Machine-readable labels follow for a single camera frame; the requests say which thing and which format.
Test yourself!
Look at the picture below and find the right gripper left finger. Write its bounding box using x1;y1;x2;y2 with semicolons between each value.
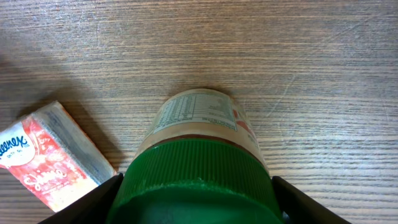
39;173;124;224

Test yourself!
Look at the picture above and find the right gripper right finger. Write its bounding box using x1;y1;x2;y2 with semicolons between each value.
272;176;350;224

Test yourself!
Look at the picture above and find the green lid jar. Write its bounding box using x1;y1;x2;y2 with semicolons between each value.
106;88;283;223

